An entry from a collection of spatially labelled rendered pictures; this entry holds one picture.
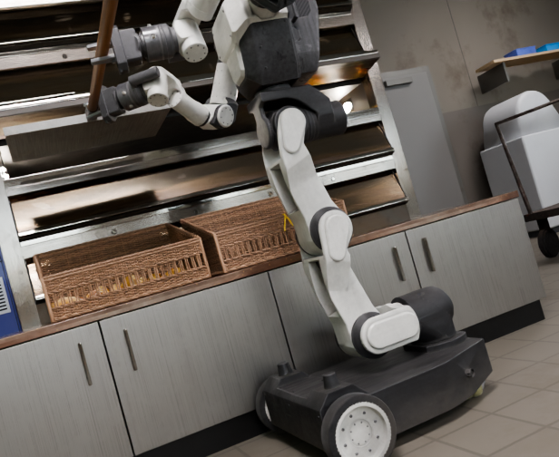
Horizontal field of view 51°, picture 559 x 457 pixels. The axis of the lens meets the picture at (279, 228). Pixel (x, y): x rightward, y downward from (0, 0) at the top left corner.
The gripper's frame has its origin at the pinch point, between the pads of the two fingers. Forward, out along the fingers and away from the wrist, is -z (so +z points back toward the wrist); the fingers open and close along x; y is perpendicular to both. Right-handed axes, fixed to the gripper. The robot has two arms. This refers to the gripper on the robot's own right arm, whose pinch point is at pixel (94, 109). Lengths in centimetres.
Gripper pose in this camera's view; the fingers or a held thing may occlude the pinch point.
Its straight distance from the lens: 202.1
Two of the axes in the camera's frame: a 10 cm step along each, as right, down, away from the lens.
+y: -2.2, 0.3, -9.7
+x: -2.8, -9.6, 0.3
